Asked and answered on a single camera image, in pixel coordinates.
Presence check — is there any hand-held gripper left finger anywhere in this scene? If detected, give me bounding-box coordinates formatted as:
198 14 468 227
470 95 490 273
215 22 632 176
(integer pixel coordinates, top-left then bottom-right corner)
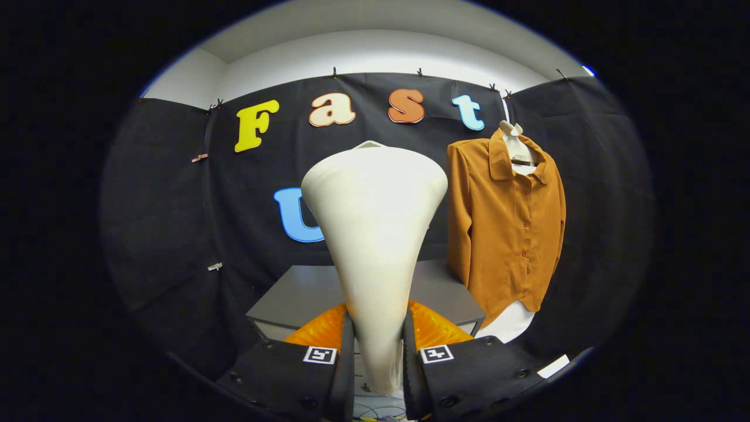
216 300 357 422

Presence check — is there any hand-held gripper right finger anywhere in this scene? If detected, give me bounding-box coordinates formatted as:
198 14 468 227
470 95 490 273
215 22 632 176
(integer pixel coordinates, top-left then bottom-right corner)
402 299 547 422

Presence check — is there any white garment steamer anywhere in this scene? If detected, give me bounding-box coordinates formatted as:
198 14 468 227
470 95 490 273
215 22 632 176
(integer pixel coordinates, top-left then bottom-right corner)
301 141 449 396

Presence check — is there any brown button shirt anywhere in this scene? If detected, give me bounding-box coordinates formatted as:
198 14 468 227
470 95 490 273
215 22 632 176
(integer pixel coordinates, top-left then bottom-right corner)
446 128 567 329

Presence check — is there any grey cabinet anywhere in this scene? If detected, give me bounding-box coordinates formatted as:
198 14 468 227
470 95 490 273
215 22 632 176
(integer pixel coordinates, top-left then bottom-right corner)
246 260 487 405

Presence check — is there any white mannequin hanger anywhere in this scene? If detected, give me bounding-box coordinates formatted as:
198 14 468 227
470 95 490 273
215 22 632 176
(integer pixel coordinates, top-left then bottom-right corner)
476 97 540 344

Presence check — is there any white paper sheet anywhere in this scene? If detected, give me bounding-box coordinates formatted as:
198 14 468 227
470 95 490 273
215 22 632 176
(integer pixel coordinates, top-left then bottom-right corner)
537 354 570 379

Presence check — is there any black backdrop cloth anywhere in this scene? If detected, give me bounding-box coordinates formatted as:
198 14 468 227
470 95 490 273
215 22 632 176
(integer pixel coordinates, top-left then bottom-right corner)
100 73 657 382

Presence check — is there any row of black clips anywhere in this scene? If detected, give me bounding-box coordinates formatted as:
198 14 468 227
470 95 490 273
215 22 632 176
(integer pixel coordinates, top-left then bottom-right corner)
206 66 570 113

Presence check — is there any bundle of cables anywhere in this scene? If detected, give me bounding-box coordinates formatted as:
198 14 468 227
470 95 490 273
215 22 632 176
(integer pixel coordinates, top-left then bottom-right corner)
353 401 406 422

